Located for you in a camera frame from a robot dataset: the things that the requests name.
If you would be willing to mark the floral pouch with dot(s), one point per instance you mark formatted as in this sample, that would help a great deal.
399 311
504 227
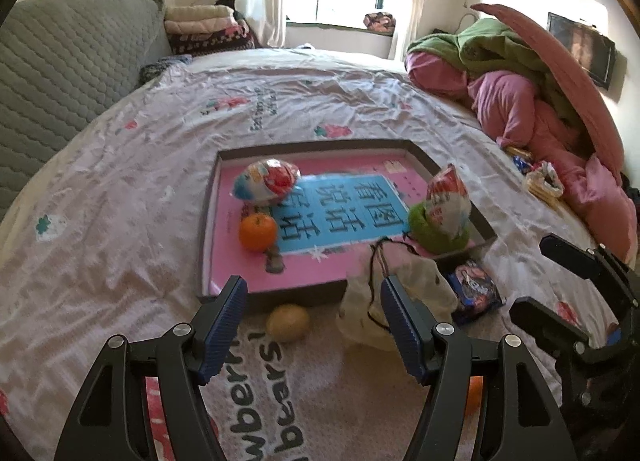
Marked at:
379 22

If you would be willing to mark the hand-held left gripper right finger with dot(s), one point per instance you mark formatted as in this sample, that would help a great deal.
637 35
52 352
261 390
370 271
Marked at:
402 326

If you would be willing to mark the dark patterned folded blanket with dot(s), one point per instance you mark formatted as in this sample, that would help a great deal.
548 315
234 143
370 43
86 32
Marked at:
215 41

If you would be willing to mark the pink lined box tray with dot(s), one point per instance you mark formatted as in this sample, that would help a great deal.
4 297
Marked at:
300 297

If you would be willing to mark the dusty pink quilt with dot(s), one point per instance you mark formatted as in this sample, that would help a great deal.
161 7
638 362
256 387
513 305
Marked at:
565 71

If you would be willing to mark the egg toy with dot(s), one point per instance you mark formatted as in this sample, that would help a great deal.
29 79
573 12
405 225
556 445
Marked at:
267 181

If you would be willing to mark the yellow snack packets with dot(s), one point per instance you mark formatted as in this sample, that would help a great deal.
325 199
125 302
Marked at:
542 183

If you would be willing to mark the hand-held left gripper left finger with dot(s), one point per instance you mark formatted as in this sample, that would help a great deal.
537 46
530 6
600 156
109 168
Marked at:
222 326

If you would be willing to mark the black framed wall screen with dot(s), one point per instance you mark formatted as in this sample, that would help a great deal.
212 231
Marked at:
582 48

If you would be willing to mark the pink and green bedding pile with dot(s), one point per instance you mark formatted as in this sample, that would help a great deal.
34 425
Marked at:
510 101

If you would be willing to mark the grey quilted headboard cover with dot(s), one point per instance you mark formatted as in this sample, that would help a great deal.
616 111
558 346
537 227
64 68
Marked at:
65 76

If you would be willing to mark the orange mandarin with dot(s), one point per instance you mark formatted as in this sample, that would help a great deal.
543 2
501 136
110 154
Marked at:
257 232

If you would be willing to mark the red and white snack packet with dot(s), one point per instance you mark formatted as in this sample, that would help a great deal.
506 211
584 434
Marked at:
447 196

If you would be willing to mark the small grey toy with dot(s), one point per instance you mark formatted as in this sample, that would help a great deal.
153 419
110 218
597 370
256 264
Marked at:
274 261

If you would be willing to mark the small blue snack packet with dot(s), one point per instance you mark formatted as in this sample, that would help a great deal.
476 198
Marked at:
520 160

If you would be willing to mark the strawberry printed bedsheet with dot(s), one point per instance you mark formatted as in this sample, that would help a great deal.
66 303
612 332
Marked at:
125 241

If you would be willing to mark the beige folded blanket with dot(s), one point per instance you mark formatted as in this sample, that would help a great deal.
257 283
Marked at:
200 18

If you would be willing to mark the yellow brown fruit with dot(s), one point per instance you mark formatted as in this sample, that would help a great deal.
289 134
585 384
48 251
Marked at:
287 322

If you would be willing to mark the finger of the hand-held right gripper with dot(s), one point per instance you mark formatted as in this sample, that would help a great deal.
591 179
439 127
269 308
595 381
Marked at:
570 256
545 323

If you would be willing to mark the blue cookie packet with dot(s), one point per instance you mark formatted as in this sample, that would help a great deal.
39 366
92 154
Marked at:
475 291

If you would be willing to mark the pink and blue book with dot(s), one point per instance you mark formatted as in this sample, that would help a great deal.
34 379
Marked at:
240 271

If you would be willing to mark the green blanket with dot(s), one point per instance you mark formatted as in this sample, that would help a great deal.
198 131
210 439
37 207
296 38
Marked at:
480 48

